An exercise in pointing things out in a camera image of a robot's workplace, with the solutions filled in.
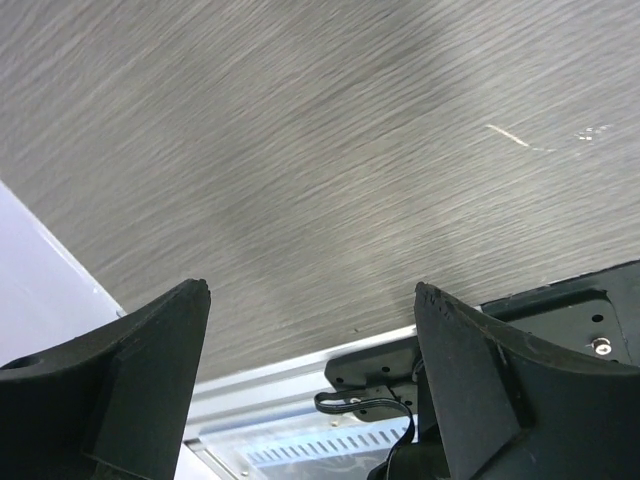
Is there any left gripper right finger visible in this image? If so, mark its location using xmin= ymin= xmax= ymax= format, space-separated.
xmin=414 ymin=283 xmax=639 ymax=479

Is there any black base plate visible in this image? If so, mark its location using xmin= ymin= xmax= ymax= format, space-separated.
xmin=324 ymin=261 xmax=639 ymax=424

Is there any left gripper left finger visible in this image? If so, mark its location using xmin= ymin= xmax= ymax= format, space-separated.
xmin=1 ymin=279 xmax=210 ymax=479

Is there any white slotted cable duct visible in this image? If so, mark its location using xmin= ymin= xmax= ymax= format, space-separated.
xmin=238 ymin=418 xmax=407 ymax=468

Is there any aluminium frame rail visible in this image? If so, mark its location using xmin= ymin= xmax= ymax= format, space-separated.
xmin=183 ymin=326 xmax=415 ymax=441

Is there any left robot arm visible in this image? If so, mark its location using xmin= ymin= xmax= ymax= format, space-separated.
xmin=1 ymin=279 xmax=639 ymax=479

